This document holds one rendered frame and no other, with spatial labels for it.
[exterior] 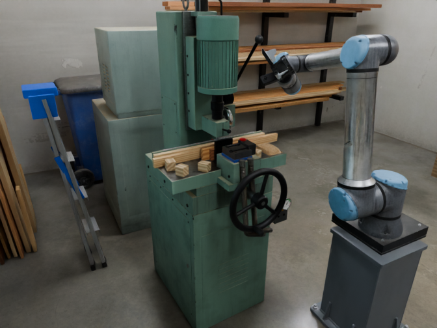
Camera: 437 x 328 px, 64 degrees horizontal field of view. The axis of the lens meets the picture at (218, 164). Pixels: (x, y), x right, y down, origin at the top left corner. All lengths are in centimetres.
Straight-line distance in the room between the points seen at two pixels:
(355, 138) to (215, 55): 64
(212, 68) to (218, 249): 83
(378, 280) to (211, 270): 75
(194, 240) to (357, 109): 88
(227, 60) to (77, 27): 240
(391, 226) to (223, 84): 96
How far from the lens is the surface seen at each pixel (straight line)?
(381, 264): 167
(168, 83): 178
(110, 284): 233
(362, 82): 144
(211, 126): 159
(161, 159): 152
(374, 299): 182
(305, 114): 509
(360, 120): 146
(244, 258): 184
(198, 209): 152
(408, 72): 492
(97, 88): 313
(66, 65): 371
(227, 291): 192
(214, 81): 148
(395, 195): 166
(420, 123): 486
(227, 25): 146
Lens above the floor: 153
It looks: 24 degrees down
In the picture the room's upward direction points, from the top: straight up
